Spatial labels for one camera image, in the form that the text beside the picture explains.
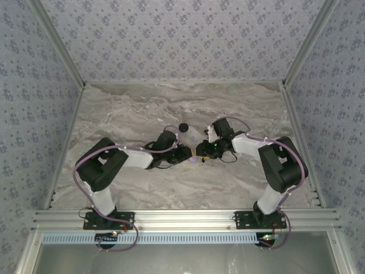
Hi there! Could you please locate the aluminium table side rail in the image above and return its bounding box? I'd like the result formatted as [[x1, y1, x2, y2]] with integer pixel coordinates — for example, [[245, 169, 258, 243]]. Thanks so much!
[[44, 84, 86, 211], [281, 82, 323, 208]]

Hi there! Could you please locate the grey metal sheet panel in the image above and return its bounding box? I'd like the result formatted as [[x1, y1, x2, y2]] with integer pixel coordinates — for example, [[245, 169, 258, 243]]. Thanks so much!
[[36, 231, 337, 274]]

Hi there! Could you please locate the slotted pale blue cable duct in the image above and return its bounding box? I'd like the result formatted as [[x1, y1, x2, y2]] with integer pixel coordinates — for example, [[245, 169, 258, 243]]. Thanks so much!
[[42, 232, 261, 245]]

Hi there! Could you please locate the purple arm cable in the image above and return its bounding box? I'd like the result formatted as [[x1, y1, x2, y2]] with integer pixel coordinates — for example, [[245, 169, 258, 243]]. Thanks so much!
[[73, 124, 181, 253], [219, 116, 310, 251]]

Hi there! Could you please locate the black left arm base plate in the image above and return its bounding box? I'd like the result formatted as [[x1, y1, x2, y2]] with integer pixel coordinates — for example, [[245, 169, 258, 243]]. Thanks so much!
[[83, 211, 136, 230]]

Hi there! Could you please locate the right controller board with LED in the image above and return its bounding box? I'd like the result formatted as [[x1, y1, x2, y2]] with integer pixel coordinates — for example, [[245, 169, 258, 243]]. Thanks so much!
[[256, 232, 282, 246]]

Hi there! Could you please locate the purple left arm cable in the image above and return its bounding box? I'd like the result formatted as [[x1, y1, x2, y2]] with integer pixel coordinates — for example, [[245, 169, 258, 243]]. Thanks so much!
[[73, 124, 181, 253]]

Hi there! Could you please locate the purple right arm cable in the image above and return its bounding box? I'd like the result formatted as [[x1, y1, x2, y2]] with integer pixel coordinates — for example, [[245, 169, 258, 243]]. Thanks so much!
[[219, 116, 310, 251]]

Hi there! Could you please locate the aluminium mounting rail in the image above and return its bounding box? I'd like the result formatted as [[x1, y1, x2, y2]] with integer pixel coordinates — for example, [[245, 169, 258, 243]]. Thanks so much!
[[31, 209, 342, 232]]

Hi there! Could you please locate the aluminium frame post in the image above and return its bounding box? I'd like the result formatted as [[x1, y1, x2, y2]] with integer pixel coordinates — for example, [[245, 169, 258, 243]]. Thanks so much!
[[282, 0, 342, 86]]

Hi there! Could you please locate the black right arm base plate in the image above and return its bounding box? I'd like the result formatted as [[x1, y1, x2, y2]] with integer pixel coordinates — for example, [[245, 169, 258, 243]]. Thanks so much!
[[234, 211, 287, 231]]

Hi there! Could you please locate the left controller board with LED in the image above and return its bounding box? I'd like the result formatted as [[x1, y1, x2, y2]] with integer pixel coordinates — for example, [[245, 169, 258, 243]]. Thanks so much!
[[95, 231, 120, 243]]

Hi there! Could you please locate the controller board with led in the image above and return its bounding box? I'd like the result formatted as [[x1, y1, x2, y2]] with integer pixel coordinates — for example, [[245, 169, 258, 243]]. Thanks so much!
[[256, 232, 282, 246], [95, 231, 120, 243]]

